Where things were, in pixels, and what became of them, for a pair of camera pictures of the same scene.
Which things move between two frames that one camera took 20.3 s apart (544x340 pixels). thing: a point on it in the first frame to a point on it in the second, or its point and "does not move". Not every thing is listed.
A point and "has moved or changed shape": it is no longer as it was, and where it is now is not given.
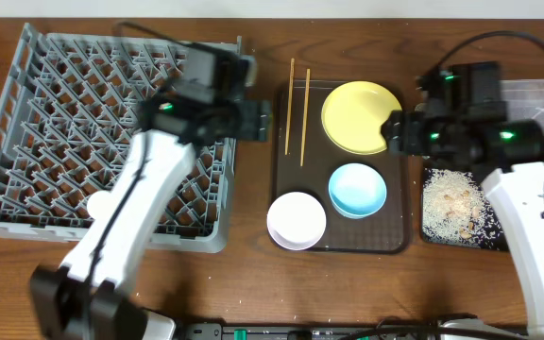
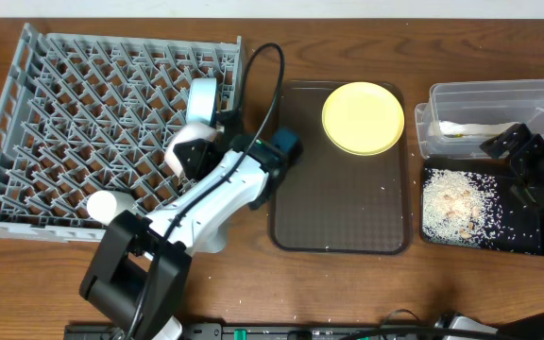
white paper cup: (99, 204) does not move
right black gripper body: (409, 129) to (539, 170)
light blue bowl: (356, 190) has moved or changed shape
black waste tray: (457, 212) does not move
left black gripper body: (249, 127) to (207, 161)
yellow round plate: (353, 114) does not move
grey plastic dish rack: (69, 105) does not move
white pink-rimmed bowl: (296, 220) has moved or changed shape
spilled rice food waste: (455, 211) does not move
